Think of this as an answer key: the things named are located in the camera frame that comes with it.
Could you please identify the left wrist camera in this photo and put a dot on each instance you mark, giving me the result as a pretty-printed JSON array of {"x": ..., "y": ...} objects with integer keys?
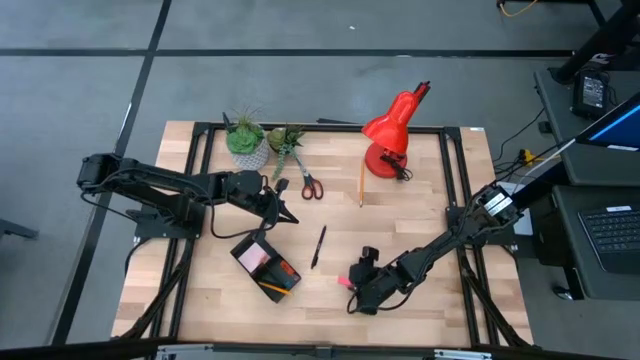
[{"x": 282, "y": 185}]

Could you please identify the orange eraser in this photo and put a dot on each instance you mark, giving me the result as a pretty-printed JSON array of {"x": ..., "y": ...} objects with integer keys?
[{"x": 287, "y": 270}]

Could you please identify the computer monitor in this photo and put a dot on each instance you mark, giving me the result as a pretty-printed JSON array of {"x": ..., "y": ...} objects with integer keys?
[{"x": 620, "y": 127}]

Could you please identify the yellow pencil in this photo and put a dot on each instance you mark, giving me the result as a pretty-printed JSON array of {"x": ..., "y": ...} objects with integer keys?
[
  {"x": 361, "y": 182},
  {"x": 274, "y": 288}
]

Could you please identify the yellow plug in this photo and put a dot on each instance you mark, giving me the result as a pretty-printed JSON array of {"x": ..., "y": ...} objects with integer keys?
[{"x": 526, "y": 156}]

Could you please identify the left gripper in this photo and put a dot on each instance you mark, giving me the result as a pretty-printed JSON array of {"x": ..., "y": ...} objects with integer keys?
[{"x": 269, "y": 207}]

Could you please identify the pink sticky note pad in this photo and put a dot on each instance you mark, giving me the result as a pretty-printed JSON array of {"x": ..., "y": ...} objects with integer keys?
[{"x": 254, "y": 257}]

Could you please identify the black pen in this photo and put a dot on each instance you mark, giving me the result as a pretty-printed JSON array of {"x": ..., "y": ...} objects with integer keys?
[{"x": 318, "y": 247}]

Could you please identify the black desk leg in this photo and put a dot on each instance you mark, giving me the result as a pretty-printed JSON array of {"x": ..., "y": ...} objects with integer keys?
[{"x": 595, "y": 45}]

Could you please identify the black aluminium table frame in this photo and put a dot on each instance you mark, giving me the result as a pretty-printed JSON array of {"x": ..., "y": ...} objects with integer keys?
[{"x": 330, "y": 128}]

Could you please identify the grey chair base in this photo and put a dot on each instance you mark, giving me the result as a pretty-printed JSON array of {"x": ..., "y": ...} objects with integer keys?
[{"x": 17, "y": 229}]

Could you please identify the black laptop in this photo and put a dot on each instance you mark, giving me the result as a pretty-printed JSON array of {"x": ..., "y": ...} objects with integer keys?
[{"x": 610, "y": 235}]

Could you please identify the black mesh desk organizer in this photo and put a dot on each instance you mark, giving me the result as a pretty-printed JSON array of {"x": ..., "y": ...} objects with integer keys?
[{"x": 250, "y": 280}]

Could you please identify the black power brick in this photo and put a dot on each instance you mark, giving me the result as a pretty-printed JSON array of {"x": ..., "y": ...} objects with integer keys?
[{"x": 592, "y": 92}]

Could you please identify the succulent in white patterned pot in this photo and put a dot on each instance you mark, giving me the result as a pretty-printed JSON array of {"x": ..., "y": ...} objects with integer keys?
[{"x": 245, "y": 142}]

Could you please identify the pink eraser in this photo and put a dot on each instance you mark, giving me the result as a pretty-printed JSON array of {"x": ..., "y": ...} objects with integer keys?
[{"x": 344, "y": 281}]

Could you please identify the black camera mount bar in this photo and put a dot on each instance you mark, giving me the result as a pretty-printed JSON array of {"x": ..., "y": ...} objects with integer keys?
[{"x": 100, "y": 350}]

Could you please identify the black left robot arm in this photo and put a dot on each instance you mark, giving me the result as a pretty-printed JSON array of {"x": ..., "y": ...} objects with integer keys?
[{"x": 150, "y": 177}]

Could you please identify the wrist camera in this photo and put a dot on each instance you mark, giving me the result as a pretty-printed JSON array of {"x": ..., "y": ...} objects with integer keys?
[
  {"x": 282, "y": 185},
  {"x": 370, "y": 255}
]

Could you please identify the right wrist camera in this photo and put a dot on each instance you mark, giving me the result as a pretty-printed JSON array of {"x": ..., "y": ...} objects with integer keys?
[{"x": 370, "y": 255}]

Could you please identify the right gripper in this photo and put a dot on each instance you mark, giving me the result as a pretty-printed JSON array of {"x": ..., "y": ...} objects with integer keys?
[{"x": 375, "y": 290}]

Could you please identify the trailing succulent in dark pot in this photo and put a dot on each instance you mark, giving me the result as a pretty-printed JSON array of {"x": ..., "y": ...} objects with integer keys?
[{"x": 282, "y": 137}]

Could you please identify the red desk lamp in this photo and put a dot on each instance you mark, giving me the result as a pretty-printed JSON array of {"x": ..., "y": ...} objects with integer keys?
[{"x": 387, "y": 132}]

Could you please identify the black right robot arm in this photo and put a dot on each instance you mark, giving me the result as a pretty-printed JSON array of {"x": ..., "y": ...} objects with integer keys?
[{"x": 440, "y": 245}]

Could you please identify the red and black scissors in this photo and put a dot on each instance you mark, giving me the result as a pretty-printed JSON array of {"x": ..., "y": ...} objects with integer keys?
[{"x": 305, "y": 174}]

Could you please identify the dark grey side desk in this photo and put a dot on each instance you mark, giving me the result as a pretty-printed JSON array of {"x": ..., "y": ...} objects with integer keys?
[
  {"x": 570, "y": 260},
  {"x": 555, "y": 130}
]

